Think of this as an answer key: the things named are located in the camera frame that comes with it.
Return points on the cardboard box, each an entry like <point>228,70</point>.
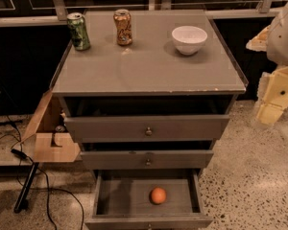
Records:
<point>49,145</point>

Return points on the grey top drawer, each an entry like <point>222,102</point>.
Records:
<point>146,119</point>

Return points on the grey middle drawer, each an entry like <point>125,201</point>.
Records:
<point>147,155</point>

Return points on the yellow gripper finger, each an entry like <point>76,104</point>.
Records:
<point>272,96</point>
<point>259,42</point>

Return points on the white ceramic bowl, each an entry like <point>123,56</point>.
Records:
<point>188,40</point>

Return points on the grey drawer cabinet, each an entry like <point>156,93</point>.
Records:
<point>151,66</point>

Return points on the grey drawer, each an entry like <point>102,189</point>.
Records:
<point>122,201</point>
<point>146,119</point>
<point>147,155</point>

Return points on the orange soda can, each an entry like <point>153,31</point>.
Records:
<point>123,22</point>

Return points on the metal window railing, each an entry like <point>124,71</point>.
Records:
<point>144,7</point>

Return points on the orange fruit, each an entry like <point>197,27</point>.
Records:
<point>158,195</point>

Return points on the grey bottom drawer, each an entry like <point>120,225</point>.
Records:
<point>122,201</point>

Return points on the black table leg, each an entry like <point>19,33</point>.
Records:
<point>22,202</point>

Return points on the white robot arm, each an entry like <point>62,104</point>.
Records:
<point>277,41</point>

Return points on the green soda can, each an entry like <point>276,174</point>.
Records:
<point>77,27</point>

